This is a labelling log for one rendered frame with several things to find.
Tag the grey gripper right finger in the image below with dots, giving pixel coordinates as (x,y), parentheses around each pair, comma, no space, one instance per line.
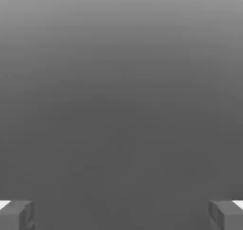
(227,215)

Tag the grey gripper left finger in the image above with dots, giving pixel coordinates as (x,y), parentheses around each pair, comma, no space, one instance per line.
(16,215)

